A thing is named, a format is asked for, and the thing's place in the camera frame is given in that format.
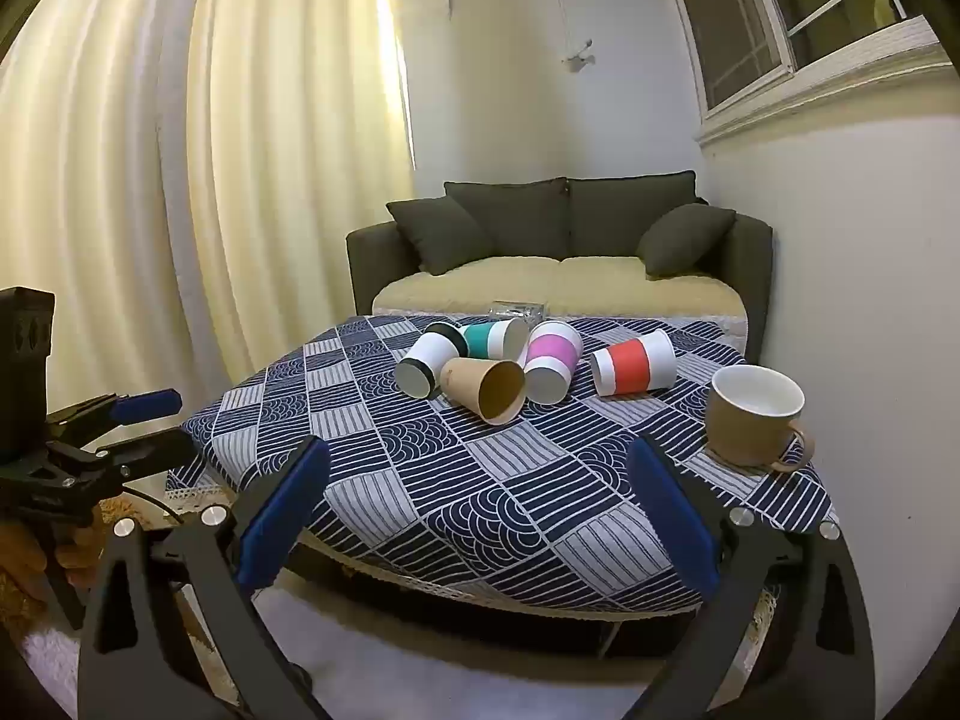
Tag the red and white paper cup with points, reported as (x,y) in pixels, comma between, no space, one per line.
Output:
(634,364)

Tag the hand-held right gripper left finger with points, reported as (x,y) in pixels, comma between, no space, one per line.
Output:
(283,514)

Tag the dark grey sofa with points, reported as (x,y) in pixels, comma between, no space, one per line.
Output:
(367,262)

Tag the person's left hand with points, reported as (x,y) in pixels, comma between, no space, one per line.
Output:
(77,559)

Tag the pink and white paper cup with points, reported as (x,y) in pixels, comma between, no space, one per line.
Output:
(551,356)

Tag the white and black paper cup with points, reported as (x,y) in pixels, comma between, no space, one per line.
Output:
(429,360)

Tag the blue patterned tablecloth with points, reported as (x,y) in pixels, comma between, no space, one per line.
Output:
(525,487)

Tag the cream sofa seat cover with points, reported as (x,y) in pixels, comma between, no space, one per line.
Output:
(525,281)

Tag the brown kraft paper cup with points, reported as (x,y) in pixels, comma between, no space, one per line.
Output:
(480,386)

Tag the brown ceramic mug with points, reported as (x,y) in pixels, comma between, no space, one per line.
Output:
(742,427)

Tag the dark table leg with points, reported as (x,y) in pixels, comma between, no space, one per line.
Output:
(611,637)

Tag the cream curtain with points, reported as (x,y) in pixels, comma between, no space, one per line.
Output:
(150,165)

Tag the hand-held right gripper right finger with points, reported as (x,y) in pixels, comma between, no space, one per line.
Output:
(675,517)

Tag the teal and white paper cup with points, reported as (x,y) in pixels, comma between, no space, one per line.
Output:
(491,340)

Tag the clear plastic wrapper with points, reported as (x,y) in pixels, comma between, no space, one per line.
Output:
(516,310)

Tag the dark grey sofa back cushion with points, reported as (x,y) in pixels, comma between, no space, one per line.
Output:
(622,206)
(517,217)

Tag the white framed window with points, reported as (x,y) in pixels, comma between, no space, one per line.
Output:
(750,22)

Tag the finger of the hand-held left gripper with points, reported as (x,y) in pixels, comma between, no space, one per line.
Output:
(150,454)
(146,406)

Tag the dark grey throw pillow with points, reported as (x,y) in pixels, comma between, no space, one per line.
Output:
(442,236)
(682,240)

